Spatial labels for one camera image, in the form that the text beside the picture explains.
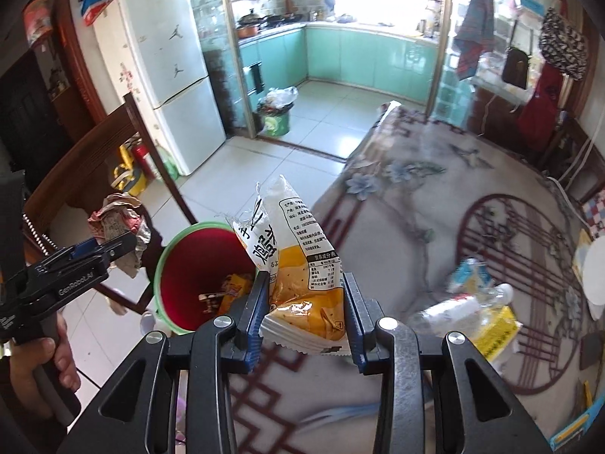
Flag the blue yellow toy block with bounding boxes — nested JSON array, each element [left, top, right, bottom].
[[551, 381, 605, 446]]

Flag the teal kitchen cabinets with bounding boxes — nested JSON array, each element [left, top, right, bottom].
[[239, 26, 450, 106]]

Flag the black white printed bag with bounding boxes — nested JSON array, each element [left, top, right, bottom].
[[539, 7, 589, 81]]

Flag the green kitchen waste bin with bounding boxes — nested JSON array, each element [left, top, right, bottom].
[[255, 87, 299, 138]]

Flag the red white wrapper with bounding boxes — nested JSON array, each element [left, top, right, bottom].
[[87, 193, 152, 279]]

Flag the red bin with green rim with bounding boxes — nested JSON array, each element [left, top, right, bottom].
[[154, 221, 265, 334]]

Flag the black phone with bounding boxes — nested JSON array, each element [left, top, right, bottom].
[[580, 331, 605, 370]]

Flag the yellow white snack packet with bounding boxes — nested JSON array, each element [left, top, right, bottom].
[[226, 175, 353, 356]]

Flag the white cable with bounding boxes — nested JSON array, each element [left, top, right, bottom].
[[548, 137, 597, 229]]

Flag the brown shoulder bag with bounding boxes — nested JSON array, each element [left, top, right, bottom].
[[501, 47, 531, 89]]

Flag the clear plastic bottle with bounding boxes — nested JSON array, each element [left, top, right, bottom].
[[409, 284, 514, 337]]

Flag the green white bottle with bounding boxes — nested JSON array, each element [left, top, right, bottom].
[[158, 146, 179, 181]]

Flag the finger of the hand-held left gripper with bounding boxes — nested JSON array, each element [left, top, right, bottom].
[[33, 238, 116, 276], [21, 231, 139, 311]]

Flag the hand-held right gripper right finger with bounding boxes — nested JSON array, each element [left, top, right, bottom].
[[343, 272, 555, 454]]

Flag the blue white packet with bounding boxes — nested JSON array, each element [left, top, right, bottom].
[[447, 258, 495, 294]]

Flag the checked cushion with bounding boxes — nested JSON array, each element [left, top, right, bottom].
[[579, 196, 605, 240]]

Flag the blue red box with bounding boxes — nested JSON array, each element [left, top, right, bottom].
[[80, 0, 115, 27]]

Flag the yellow plastic jug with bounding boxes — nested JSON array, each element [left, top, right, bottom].
[[111, 144, 147, 197]]

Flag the blue strap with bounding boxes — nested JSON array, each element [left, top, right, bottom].
[[298, 404, 385, 436]]

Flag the orange snack wrapper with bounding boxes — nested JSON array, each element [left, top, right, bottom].
[[222, 273, 256, 304]]

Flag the person's left hand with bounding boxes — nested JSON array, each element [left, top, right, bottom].
[[8, 314, 82, 418]]

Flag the white refrigerator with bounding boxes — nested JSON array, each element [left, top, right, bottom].
[[92, 0, 228, 177]]

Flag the plaid hanging cloth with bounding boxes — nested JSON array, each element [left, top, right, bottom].
[[454, 0, 495, 81]]

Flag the yellow medicine box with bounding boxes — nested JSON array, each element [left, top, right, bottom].
[[473, 305, 523, 363]]

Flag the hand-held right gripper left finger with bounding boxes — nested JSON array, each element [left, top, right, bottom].
[[57, 272, 271, 454]]

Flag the dark wooden chair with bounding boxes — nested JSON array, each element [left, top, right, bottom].
[[23, 92, 200, 316]]

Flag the red hanging garment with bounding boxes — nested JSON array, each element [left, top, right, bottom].
[[517, 64, 563, 141]]

